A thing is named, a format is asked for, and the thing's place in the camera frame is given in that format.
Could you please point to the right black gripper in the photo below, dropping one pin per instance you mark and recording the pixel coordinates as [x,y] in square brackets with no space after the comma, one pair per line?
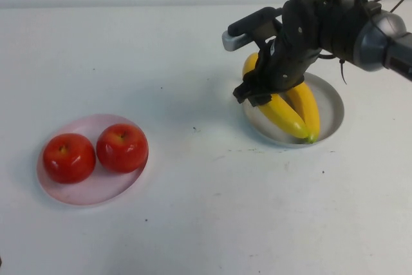
[286,69]

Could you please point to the yellow banana brown tip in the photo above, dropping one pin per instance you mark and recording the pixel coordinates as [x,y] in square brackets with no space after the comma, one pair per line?
[283,114]

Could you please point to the yellow banana green tip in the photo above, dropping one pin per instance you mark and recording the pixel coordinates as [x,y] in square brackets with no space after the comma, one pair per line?
[310,114]

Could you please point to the red plastic apple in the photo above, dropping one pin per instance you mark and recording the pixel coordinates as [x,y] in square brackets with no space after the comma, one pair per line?
[122,149]
[69,159]

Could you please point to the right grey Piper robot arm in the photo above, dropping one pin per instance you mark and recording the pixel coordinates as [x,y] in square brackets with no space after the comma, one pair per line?
[380,40]

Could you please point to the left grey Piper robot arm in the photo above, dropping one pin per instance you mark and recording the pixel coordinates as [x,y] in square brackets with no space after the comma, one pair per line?
[1,267]

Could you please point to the grey round plate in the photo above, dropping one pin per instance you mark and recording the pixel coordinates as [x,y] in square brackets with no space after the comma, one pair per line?
[328,107]

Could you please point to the pink round plate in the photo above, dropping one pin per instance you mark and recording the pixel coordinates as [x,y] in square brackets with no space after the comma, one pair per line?
[96,188]

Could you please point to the black zip tie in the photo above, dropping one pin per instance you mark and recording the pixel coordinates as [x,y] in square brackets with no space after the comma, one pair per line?
[342,72]

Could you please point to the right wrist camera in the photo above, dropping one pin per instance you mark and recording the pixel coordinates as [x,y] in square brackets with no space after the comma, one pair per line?
[238,41]

